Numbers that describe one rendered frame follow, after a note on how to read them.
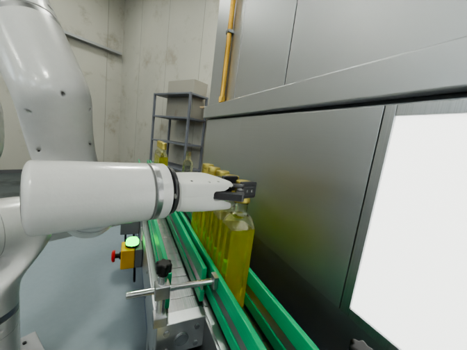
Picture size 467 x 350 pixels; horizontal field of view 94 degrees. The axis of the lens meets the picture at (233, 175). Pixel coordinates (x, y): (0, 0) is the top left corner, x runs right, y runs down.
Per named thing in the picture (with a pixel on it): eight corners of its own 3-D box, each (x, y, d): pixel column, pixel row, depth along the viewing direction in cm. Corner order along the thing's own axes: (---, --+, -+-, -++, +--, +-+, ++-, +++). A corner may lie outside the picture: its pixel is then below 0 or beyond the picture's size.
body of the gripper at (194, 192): (146, 204, 38) (201, 198, 45) (172, 226, 30) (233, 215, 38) (149, 161, 37) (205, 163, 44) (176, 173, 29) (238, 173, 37)
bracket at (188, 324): (203, 348, 45) (206, 318, 44) (154, 362, 41) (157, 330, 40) (198, 333, 48) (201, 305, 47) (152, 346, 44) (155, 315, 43)
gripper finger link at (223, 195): (192, 194, 36) (210, 189, 41) (235, 205, 33) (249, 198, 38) (193, 187, 36) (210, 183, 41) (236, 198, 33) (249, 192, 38)
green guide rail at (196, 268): (203, 301, 48) (207, 268, 47) (199, 302, 48) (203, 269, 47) (147, 168, 204) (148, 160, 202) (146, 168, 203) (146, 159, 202)
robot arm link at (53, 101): (-6, 85, 36) (62, 253, 33) (-29, -12, 25) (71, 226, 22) (60, 87, 43) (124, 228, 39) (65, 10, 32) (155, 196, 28)
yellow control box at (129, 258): (142, 268, 78) (143, 248, 77) (118, 271, 75) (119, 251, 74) (140, 257, 85) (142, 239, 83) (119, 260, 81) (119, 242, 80)
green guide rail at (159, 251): (169, 308, 45) (171, 273, 44) (164, 309, 45) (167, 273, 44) (139, 167, 200) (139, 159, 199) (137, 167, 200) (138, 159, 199)
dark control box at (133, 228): (139, 235, 103) (140, 217, 102) (119, 236, 99) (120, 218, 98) (138, 227, 110) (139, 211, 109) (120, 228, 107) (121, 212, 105)
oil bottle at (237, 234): (244, 308, 48) (258, 217, 45) (220, 314, 46) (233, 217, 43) (233, 292, 53) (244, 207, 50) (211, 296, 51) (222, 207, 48)
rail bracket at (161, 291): (215, 315, 45) (222, 259, 43) (123, 338, 38) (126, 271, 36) (210, 305, 48) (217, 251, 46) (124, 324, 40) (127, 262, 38)
